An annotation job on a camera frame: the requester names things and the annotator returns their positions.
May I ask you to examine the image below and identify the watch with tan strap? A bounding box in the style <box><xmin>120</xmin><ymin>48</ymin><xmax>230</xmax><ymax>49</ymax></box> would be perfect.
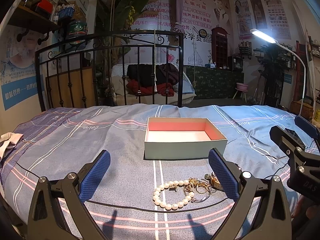
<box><xmin>204</xmin><ymin>172</ymin><xmax>223</xmax><ymax>191</ymax></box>

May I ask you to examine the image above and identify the gold chain jewelry tangle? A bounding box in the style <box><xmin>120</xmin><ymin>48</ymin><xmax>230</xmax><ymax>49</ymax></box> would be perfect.
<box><xmin>183</xmin><ymin>178</ymin><xmax>216</xmax><ymax>203</ymax></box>

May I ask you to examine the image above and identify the white pearl bracelet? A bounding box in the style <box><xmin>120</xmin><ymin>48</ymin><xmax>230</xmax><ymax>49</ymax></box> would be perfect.
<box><xmin>152</xmin><ymin>179</ymin><xmax>195</xmax><ymax>211</ymax></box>

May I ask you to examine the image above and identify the pink small stool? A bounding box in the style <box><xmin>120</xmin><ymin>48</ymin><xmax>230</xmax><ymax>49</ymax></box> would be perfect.
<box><xmin>233</xmin><ymin>83</ymin><xmax>248</xmax><ymax>102</ymax></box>

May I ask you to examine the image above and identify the beige cloth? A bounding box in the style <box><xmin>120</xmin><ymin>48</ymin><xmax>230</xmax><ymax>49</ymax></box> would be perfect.
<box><xmin>0</xmin><ymin>132</ymin><xmax>23</xmax><ymax>160</ymax></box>

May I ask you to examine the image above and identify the white gooseneck desk lamp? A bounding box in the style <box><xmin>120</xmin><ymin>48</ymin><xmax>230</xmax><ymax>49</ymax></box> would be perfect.
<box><xmin>249</xmin><ymin>28</ymin><xmax>308</xmax><ymax>116</ymax></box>

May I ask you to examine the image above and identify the green floral sofa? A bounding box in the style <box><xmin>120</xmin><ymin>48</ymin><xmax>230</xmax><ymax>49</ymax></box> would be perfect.
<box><xmin>186</xmin><ymin>66</ymin><xmax>244</xmax><ymax>99</ymax></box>

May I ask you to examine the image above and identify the open pink-lined gift box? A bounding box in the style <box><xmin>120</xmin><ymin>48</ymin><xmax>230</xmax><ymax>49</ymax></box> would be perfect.
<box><xmin>144</xmin><ymin>117</ymin><xmax>228</xmax><ymax>160</ymax></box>

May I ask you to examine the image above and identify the hanging wicker swing chair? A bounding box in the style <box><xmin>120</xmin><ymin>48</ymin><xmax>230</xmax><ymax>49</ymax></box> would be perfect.
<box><xmin>109</xmin><ymin>62</ymin><xmax>197</xmax><ymax>106</ymax></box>

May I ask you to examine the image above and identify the red telephone booth cabinet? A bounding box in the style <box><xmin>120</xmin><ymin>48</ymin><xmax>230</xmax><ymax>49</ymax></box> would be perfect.
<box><xmin>212</xmin><ymin>25</ymin><xmax>228</xmax><ymax>69</ymax></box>

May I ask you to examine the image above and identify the black metal bed headboard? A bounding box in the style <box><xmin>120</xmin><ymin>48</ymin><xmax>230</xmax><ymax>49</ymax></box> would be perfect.
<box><xmin>35</xmin><ymin>29</ymin><xmax>184</xmax><ymax>111</ymax></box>

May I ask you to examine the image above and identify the black thin cable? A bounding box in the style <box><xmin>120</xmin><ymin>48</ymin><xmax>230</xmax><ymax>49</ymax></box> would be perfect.
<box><xmin>15</xmin><ymin>162</ymin><xmax>235</xmax><ymax>213</ymax></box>

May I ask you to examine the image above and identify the dark wooden wall shelf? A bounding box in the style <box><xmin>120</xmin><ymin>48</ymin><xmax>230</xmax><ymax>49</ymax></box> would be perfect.
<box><xmin>8</xmin><ymin>5</ymin><xmax>60</xmax><ymax>46</ymax></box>

